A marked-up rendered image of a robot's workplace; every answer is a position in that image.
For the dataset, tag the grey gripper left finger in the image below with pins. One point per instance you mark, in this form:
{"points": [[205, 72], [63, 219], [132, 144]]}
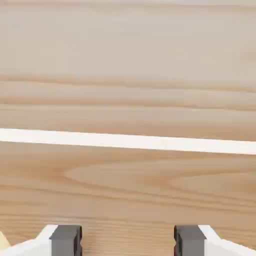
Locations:
{"points": [[64, 243]]}

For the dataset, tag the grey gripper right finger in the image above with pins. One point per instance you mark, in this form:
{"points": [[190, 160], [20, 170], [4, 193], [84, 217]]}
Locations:
{"points": [[190, 243]]}

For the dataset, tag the light wood cabinet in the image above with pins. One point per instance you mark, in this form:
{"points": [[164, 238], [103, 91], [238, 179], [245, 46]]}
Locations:
{"points": [[128, 60]]}

